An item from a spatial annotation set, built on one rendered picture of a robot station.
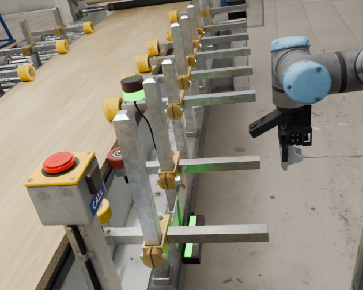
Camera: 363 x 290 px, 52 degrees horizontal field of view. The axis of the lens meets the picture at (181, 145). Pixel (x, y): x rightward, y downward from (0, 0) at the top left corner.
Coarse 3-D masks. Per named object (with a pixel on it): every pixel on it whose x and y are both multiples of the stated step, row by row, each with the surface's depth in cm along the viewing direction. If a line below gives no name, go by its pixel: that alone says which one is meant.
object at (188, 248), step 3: (192, 216) 114; (195, 216) 113; (192, 219) 113; (195, 219) 112; (192, 222) 111; (189, 225) 111; (192, 225) 110; (186, 243) 104; (189, 243) 104; (186, 246) 103; (189, 246) 103; (186, 249) 102; (189, 249) 102; (186, 252) 102; (189, 252) 101; (186, 255) 100; (189, 255) 100
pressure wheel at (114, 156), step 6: (114, 150) 114; (108, 156) 112; (114, 156) 112; (120, 156) 111; (108, 162) 112; (114, 162) 110; (120, 162) 110; (114, 168) 111; (120, 168) 111; (126, 180) 117
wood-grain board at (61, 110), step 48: (96, 48) 231; (144, 48) 214; (48, 96) 168; (96, 96) 159; (0, 144) 131; (48, 144) 126; (96, 144) 121; (0, 192) 104; (0, 240) 87; (48, 240) 84; (0, 288) 74
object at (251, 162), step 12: (240, 156) 110; (252, 156) 109; (156, 168) 112; (180, 168) 111; (192, 168) 110; (204, 168) 110; (216, 168) 109; (228, 168) 109; (240, 168) 108; (252, 168) 108
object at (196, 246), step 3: (198, 216) 113; (201, 216) 113; (198, 219) 112; (201, 219) 112; (198, 222) 111; (201, 222) 111; (198, 225) 110; (201, 225) 110; (195, 243) 104; (198, 243) 104; (195, 246) 103; (198, 246) 103; (192, 249) 102; (195, 249) 102; (198, 249) 102; (192, 252) 101; (195, 252) 101; (198, 252) 101; (192, 255) 100; (195, 255) 100
